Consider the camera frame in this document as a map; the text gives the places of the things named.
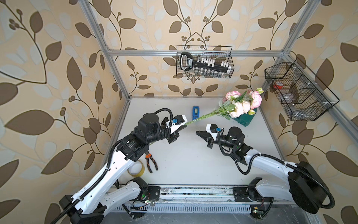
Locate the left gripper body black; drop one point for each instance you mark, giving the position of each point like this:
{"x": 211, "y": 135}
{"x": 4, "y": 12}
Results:
{"x": 171, "y": 137}

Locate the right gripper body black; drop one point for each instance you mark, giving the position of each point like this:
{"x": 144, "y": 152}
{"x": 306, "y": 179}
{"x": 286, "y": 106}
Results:
{"x": 220, "y": 141}

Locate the blue tape dispenser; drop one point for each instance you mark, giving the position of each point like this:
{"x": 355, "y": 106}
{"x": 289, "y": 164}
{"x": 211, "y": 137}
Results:
{"x": 195, "y": 113}

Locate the pink flower bouquet green stems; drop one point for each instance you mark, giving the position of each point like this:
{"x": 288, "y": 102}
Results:
{"x": 235, "y": 105}

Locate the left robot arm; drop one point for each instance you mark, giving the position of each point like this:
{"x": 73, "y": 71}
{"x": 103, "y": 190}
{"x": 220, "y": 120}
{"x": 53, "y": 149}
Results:
{"x": 94, "y": 201}

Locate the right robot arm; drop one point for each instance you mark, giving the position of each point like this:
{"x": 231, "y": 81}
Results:
{"x": 300, "y": 183}

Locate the yellow tape roll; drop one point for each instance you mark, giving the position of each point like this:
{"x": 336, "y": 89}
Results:
{"x": 136, "y": 170}

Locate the green plastic tool case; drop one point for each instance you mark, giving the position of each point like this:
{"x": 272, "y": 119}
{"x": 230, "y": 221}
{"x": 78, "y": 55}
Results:
{"x": 245, "y": 119}

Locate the black socket set holder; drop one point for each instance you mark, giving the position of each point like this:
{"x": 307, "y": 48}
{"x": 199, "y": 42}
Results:
{"x": 205, "y": 63}

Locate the clear plastic bag in basket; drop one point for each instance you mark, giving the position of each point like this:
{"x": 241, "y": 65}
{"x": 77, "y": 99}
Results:
{"x": 294, "y": 101}

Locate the red small object in basket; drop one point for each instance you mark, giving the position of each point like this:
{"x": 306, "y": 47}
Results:
{"x": 278, "y": 85}

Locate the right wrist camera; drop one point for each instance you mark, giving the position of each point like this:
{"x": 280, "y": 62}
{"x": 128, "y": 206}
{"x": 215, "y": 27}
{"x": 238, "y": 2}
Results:
{"x": 214, "y": 130}

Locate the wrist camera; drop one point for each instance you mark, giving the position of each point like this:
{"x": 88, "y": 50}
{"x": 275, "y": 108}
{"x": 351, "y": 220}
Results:
{"x": 177, "y": 122}
{"x": 214, "y": 130}

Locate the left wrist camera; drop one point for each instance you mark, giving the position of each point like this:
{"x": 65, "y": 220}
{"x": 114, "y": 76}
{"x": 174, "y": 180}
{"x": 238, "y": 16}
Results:
{"x": 177, "y": 122}

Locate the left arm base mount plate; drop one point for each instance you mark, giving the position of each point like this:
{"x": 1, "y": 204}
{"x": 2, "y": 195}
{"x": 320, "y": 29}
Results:
{"x": 148, "y": 194}

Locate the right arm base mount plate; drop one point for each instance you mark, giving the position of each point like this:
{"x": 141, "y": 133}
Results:
{"x": 244, "y": 194}

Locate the black wire basket back wall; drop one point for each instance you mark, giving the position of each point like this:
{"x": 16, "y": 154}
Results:
{"x": 206, "y": 49}

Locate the black wire basket wall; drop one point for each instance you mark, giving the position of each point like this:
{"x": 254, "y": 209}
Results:
{"x": 297, "y": 76}
{"x": 206, "y": 49}

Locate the black wire basket right wall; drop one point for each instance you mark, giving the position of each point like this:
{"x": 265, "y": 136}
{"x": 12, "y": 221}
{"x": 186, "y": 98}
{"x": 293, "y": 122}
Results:
{"x": 297, "y": 76}

